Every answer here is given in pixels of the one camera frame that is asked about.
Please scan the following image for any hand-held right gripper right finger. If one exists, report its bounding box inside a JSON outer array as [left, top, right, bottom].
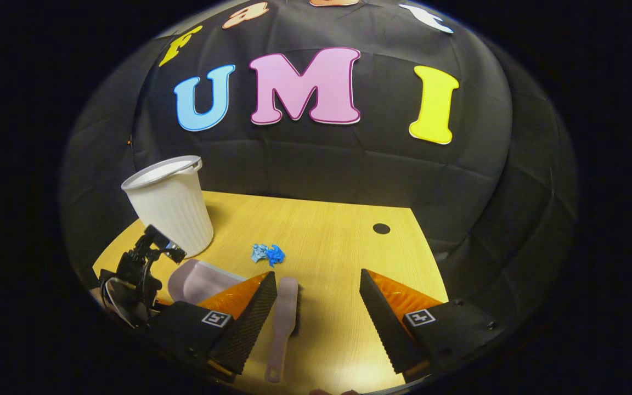
[[359, 268, 500, 385]]

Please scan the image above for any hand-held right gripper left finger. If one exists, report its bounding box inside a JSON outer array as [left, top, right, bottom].
[[146, 271, 278, 383]]

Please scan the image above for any pale pink small broom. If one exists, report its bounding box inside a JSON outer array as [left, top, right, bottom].
[[264, 276, 301, 383]]

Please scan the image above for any pale pink dustpan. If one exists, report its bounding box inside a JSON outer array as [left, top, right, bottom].
[[167, 259, 248, 305]]

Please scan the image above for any white ribbed garbage bin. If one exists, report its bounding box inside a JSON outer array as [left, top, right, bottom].
[[121, 155, 215, 258]]

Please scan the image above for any wooden desktop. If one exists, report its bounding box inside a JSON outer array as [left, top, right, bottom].
[[92, 190, 449, 394]]

